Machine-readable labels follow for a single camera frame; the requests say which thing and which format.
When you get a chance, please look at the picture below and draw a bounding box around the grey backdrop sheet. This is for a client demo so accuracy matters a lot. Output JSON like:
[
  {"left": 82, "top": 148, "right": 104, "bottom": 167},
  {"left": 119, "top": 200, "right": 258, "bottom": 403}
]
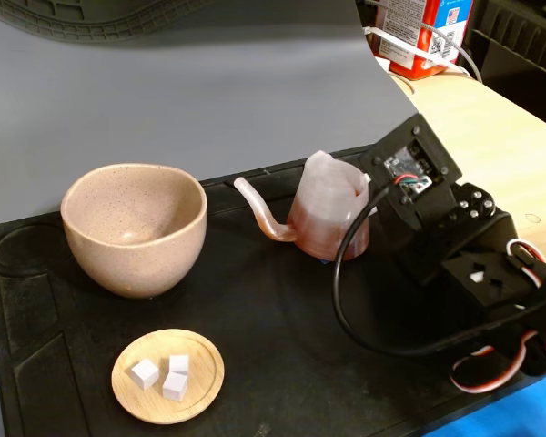
[{"left": 0, "top": 8, "right": 422, "bottom": 227}]

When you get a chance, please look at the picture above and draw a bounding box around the round wooden coaster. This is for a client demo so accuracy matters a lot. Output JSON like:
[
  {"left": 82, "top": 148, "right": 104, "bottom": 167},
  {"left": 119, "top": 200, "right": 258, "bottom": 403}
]
[{"left": 111, "top": 328, "right": 226, "bottom": 425}]

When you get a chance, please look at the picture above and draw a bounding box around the white cube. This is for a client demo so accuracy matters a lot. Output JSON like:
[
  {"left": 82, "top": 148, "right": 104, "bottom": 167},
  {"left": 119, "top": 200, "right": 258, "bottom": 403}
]
[
  {"left": 126, "top": 358, "right": 160, "bottom": 391},
  {"left": 161, "top": 371, "right": 188, "bottom": 403},
  {"left": 167, "top": 353, "right": 190, "bottom": 375}
]

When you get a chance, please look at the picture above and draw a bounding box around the translucent pink plastic kettle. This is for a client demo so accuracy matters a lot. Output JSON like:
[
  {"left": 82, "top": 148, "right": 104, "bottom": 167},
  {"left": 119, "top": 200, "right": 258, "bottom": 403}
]
[{"left": 233, "top": 149, "right": 373, "bottom": 263}]

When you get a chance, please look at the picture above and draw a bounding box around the black silicone work mat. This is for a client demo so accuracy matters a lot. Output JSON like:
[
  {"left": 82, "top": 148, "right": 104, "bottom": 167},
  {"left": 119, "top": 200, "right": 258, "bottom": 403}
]
[{"left": 0, "top": 145, "right": 529, "bottom": 437}]

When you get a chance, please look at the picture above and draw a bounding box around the white red servo wire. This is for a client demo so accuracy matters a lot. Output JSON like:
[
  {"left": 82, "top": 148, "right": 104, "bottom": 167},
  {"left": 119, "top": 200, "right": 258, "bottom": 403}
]
[
  {"left": 450, "top": 330, "right": 539, "bottom": 395},
  {"left": 504, "top": 238, "right": 546, "bottom": 289}
]

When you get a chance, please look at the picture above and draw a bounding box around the grey braided cable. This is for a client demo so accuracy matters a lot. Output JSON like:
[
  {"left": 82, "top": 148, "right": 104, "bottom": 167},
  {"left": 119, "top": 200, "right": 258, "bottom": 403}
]
[{"left": 420, "top": 25, "right": 483, "bottom": 83}]

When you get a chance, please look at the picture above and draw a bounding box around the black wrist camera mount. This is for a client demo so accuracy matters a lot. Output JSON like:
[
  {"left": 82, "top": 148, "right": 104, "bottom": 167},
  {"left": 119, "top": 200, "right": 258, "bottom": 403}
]
[{"left": 358, "top": 113, "right": 464, "bottom": 218}]

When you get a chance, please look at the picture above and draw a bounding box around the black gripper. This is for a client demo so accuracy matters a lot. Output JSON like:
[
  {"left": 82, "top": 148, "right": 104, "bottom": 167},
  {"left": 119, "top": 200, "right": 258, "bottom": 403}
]
[{"left": 370, "top": 180, "right": 518, "bottom": 289}]

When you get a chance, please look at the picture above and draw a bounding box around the beige speckled ceramic cup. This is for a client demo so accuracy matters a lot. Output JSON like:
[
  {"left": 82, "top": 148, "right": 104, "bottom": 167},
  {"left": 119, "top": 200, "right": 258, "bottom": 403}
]
[{"left": 60, "top": 162, "right": 208, "bottom": 300}]

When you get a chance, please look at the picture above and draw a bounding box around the black camera cable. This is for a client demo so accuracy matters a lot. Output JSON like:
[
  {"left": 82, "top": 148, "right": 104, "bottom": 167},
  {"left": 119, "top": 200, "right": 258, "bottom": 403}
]
[{"left": 330, "top": 184, "right": 546, "bottom": 357}]

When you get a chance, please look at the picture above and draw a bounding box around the black plastic crate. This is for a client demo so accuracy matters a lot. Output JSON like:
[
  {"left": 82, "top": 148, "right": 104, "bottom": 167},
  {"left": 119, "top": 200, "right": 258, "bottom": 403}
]
[{"left": 463, "top": 0, "right": 546, "bottom": 133}]

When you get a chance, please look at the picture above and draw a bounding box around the white zip tie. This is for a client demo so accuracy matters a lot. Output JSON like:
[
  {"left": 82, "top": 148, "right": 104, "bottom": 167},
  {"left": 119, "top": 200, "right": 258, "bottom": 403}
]
[{"left": 362, "top": 25, "right": 470, "bottom": 74}]

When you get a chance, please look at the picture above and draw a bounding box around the red plastic bottle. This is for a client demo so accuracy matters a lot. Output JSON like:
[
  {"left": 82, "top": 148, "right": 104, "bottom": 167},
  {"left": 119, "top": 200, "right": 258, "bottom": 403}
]
[{"left": 372, "top": 0, "right": 477, "bottom": 82}]

